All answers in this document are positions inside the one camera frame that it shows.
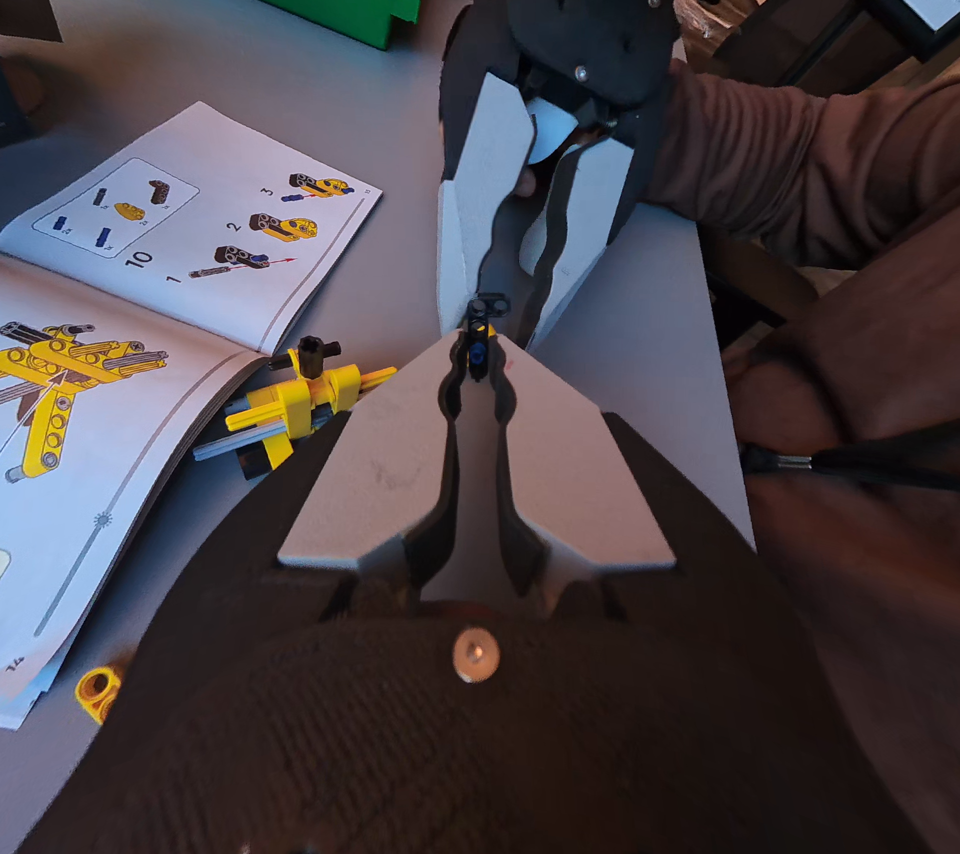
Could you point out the yellow curved toy panel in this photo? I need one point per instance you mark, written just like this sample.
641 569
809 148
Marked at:
491 329

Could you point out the yellow toy brick assembly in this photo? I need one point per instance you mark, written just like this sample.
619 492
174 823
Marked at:
300 404

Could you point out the person's right hand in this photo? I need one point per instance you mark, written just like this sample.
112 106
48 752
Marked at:
525 182

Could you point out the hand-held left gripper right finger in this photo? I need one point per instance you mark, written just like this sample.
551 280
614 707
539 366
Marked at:
577 486

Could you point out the person's brown clothing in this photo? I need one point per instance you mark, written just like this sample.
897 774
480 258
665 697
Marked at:
862 606

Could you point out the black chair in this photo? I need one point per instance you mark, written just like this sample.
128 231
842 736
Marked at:
724 321

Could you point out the person's right forearm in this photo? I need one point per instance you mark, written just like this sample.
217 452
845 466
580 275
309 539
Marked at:
787 156

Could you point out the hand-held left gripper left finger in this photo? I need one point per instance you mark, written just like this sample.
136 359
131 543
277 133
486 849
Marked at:
375 479

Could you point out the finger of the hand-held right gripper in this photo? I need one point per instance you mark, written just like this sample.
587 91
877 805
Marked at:
596 193
484 178

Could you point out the yellow straight toy beam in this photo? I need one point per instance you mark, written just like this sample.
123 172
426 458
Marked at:
97 693

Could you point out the open instruction booklet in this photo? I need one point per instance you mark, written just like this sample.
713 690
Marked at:
225 193

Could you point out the black toy beam with blue pin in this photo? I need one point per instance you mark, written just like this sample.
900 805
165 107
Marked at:
487 305

